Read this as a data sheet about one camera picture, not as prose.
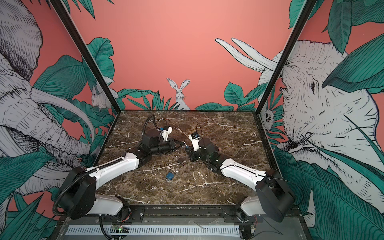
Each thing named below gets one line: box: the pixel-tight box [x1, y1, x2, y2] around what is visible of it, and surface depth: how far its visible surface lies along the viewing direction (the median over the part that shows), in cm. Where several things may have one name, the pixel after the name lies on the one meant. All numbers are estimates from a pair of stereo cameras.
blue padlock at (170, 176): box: [166, 172, 175, 181], surface depth 88 cm
